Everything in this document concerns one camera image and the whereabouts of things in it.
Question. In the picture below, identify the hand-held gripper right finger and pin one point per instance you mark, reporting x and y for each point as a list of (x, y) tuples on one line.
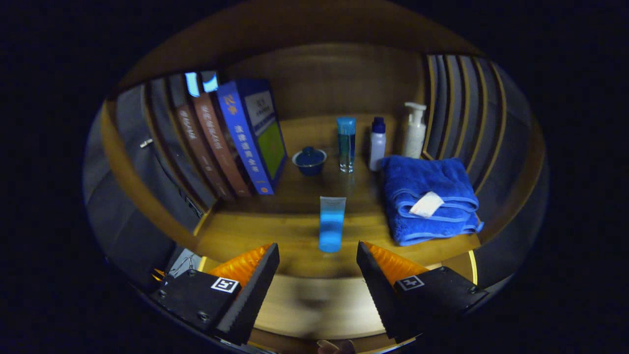
[(381, 287)]

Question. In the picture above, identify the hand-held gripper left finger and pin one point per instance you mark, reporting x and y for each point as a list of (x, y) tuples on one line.
[(253, 290)]

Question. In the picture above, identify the light blue tube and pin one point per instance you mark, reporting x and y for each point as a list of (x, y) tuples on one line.
[(331, 226)]

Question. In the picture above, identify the wooden countertop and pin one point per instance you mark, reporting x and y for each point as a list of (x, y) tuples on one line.
[(295, 231)]

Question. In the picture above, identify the wooden cabinet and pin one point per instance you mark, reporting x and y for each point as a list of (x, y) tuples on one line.
[(319, 83)]

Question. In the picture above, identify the folded blue towel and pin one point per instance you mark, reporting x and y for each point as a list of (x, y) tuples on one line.
[(422, 179)]

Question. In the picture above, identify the white bottle blue cap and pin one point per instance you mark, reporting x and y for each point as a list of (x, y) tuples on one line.
[(377, 147)]

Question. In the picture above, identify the dark blue lidded teacup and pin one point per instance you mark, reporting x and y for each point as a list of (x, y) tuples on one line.
[(309, 161)]

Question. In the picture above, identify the clear blue tall bottle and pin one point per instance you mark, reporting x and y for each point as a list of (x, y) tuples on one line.
[(346, 145)]

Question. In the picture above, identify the thick blue book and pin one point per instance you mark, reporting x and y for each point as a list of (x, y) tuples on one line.
[(245, 142)]

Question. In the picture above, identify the reddish brown book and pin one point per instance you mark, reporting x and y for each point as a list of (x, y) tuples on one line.
[(218, 142)]

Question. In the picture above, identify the dark brown book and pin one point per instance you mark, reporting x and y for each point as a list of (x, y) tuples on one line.
[(196, 147)]

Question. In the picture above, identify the white pump bottle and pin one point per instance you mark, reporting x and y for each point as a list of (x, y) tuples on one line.
[(414, 135)]

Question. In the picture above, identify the silver cloth clip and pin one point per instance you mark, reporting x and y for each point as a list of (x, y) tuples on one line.
[(146, 143)]

